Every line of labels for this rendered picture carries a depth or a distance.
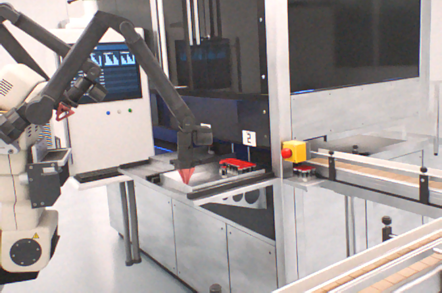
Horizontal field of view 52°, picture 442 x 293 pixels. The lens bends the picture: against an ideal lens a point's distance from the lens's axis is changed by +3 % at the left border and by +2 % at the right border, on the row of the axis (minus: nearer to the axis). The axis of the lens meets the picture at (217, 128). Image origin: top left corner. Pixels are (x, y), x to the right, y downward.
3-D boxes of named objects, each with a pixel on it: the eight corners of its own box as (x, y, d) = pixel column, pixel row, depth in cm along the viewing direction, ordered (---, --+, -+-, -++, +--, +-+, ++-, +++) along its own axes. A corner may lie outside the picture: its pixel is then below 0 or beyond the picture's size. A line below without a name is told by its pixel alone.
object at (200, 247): (214, 205, 414) (208, 112, 400) (429, 301, 245) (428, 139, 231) (110, 236, 359) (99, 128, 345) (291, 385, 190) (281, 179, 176)
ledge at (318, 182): (308, 176, 183) (308, 172, 183) (333, 182, 173) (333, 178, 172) (283, 184, 176) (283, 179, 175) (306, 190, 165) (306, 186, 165)
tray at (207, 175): (227, 166, 201) (227, 159, 200) (265, 177, 179) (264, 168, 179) (160, 182, 182) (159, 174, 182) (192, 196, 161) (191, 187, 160)
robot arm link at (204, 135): (177, 111, 165) (183, 116, 157) (207, 110, 169) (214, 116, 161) (177, 142, 168) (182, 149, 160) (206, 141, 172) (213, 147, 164)
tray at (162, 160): (207, 151, 235) (206, 145, 234) (236, 159, 213) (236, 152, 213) (148, 163, 216) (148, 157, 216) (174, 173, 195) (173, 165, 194)
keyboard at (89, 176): (147, 164, 249) (147, 159, 248) (157, 168, 237) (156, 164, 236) (73, 178, 229) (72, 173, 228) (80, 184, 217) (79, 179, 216)
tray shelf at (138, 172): (202, 153, 239) (202, 150, 239) (294, 178, 182) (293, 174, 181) (117, 171, 213) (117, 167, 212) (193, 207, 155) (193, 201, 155)
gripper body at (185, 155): (201, 164, 165) (201, 145, 164) (177, 168, 160) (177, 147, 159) (193, 161, 171) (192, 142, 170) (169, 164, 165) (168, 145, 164)
